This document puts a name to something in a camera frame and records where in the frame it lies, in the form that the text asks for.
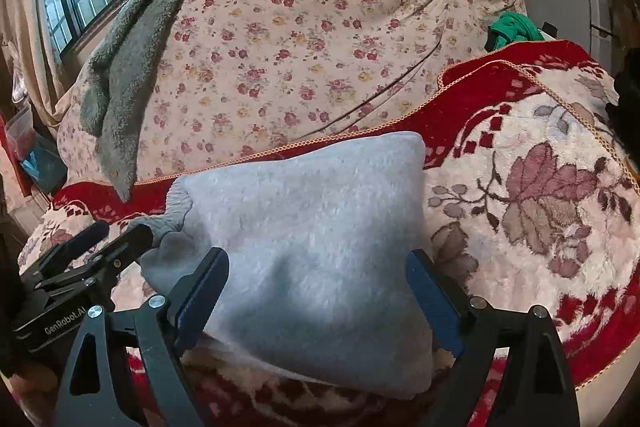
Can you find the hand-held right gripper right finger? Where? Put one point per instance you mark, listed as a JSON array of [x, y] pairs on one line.
[[434, 302]]

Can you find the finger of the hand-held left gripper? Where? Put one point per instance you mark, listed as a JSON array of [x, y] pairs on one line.
[[120, 249], [75, 247]]

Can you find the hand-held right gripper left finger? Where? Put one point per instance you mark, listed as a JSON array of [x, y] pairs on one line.
[[200, 304]]

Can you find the grey fleece pants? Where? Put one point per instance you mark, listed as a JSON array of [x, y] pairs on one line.
[[310, 247]]

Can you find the blue plastic bag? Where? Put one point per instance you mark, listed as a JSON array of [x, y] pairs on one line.
[[42, 167]]

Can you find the clear plastic box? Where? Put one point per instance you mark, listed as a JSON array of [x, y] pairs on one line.
[[21, 132]]

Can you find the red and cream floral blanket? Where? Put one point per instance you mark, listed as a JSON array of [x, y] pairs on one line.
[[525, 187]]

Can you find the grey-green fleece cloth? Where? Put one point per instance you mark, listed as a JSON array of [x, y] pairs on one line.
[[130, 77]]

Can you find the beige curtain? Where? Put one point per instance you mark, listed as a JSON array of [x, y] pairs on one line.
[[35, 57]]

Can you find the cream small-flower quilt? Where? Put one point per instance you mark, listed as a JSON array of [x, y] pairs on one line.
[[300, 57]]

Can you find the dark cloth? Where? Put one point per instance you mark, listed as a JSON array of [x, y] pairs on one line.
[[627, 107]]

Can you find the green cloth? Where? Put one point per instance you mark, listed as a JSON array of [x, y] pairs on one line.
[[515, 29]]

